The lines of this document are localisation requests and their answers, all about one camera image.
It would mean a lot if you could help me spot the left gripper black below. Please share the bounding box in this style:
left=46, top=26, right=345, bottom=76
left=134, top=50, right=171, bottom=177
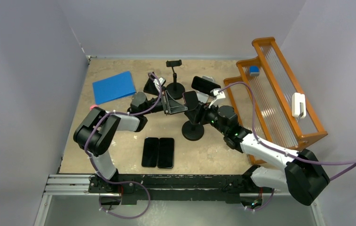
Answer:
left=141, top=90, right=187, bottom=115

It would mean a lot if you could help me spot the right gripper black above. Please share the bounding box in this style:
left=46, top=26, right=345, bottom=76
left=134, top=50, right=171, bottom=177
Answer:
left=185, top=100, right=228, bottom=135

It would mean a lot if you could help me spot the purple-cased phone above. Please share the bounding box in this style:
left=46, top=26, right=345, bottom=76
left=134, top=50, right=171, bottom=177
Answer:
left=183, top=91, right=199, bottom=112

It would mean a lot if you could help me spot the black round-base pole stand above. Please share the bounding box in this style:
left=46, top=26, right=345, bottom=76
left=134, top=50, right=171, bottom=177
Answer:
left=166, top=59, right=185, bottom=100

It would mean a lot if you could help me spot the black folding phone stand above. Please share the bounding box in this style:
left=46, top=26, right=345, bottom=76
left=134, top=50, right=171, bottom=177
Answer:
left=143, top=73, right=162, bottom=96

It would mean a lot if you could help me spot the black phone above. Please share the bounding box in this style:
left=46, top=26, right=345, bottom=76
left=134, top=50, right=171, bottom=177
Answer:
left=191, top=76, right=221, bottom=96
left=157, top=137, right=174, bottom=169
left=141, top=137, right=159, bottom=168

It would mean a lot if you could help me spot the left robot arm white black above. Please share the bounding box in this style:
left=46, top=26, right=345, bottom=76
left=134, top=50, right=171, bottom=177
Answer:
left=73, top=91, right=188, bottom=193

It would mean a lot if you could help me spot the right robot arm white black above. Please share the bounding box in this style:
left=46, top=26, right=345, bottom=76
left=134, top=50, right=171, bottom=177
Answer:
left=185, top=101, right=330, bottom=206

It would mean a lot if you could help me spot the silver phone stand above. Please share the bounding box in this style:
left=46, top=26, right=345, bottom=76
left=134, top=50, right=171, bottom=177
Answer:
left=196, top=76, right=215, bottom=103

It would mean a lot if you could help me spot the black phone on silver stand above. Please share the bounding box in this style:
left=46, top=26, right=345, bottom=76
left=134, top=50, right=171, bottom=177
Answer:
left=191, top=76, right=221, bottom=96

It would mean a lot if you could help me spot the orange wooden rack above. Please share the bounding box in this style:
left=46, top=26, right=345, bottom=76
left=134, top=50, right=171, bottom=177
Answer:
left=224, top=37, right=328, bottom=150

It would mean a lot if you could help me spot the blue small block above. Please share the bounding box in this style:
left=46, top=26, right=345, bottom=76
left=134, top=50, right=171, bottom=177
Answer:
left=249, top=65, right=260, bottom=77

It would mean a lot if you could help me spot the white clip on rack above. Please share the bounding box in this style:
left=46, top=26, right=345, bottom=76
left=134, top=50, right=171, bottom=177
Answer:
left=291, top=92, right=307, bottom=119

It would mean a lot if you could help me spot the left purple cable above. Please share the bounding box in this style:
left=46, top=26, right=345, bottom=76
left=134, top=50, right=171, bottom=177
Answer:
left=83, top=72, right=163, bottom=185

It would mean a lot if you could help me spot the black base frame rail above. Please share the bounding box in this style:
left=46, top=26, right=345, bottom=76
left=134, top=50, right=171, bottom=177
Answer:
left=42, top=173, right=297, bottom=207

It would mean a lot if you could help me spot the purple cable loop front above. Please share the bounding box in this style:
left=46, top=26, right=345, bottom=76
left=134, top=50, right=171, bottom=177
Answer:
left=98, top=181, right=152, bottom=221

